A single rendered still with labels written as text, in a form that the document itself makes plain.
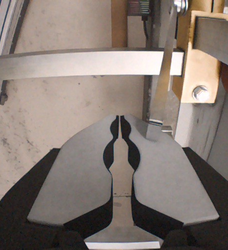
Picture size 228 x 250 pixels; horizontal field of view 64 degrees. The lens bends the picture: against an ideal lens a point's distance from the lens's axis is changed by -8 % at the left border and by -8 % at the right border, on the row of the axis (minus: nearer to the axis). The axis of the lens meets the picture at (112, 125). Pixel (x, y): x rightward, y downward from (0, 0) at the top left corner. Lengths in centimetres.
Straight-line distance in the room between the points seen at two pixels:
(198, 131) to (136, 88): 64
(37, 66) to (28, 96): 105
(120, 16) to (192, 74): 80
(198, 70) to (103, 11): 89
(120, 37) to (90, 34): 18
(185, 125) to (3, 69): 48
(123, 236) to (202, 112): 41
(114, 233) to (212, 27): 30
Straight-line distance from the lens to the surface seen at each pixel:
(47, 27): 116
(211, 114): 61
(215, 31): 20
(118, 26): 102
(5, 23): 100
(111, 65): 25
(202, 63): 26
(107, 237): 33
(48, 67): 26
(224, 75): 26
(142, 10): 40
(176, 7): 24
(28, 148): 154
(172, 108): 47
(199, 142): 65
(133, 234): 33
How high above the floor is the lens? 110
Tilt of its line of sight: 59 degrees down
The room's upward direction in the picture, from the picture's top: 179 degrees counter-clockwise
